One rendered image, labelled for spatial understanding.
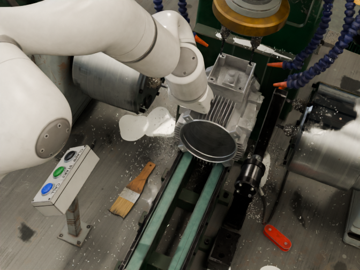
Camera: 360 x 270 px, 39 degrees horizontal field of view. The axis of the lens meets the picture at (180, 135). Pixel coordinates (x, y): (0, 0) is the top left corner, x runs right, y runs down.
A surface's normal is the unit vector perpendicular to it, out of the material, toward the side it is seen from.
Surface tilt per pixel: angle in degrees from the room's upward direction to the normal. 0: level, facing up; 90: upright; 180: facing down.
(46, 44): 108
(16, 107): 28
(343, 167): 73
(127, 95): 80
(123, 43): 102
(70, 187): 50
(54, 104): 46
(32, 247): 0
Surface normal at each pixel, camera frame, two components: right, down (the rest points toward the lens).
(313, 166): -0.36, 0.68
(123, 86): -0.32, 0.49
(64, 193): 0.77, -0.14
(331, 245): 0.10, -0.63
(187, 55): -0.08, -0.21
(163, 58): 0.73, 0.60
